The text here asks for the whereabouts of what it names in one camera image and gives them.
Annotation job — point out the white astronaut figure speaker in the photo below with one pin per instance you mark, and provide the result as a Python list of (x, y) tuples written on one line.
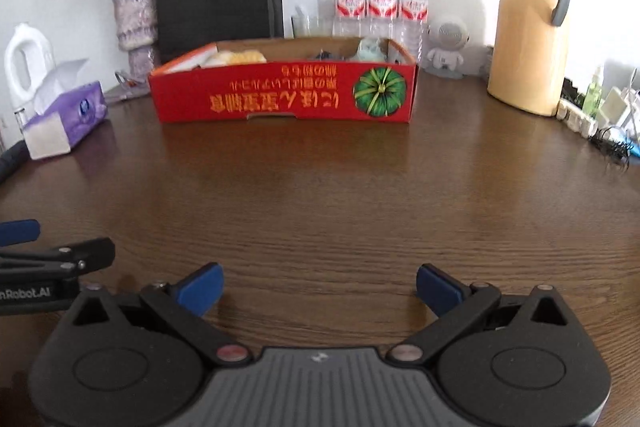
[(447, 42)]

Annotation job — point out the white detergent bottle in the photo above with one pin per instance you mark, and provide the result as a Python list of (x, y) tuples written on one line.
[(35, 42)]

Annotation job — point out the green spray bottle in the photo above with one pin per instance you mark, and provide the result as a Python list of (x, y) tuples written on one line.
[(593, 94)]

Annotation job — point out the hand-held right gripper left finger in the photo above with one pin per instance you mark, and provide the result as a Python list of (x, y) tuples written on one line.
[(205, 288)]

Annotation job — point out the pale green soft toy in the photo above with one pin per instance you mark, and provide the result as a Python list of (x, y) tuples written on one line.
[(370, 49)]

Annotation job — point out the mottled purple white vase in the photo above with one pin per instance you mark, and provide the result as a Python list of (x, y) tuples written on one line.
[(135, 17)]

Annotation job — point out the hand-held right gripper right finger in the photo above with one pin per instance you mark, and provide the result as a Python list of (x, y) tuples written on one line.
[(435, 288)]

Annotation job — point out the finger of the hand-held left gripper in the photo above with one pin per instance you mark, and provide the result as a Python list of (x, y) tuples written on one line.
[(20, 232), (75, 259)]

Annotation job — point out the clear plastic sleeve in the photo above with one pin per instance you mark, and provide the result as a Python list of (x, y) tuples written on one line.
[(127, 93)]

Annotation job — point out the purple tissue box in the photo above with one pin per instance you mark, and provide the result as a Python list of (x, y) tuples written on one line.
[(70, 117)]

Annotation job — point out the yellow plush toy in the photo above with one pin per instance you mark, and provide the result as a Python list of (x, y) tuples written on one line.
[(240, 57)]

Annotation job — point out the red cardboard box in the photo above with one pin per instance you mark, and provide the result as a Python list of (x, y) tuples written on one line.
[(300, 92)]

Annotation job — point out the clear glass cup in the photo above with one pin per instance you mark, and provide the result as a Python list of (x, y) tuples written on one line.
[(301, 27)]

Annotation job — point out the white knobbed object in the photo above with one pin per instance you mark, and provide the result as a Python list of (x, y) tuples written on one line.
[(577, 118)]

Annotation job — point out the black spiky hair clip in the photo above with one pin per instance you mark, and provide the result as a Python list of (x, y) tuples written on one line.
[(612, 149)]

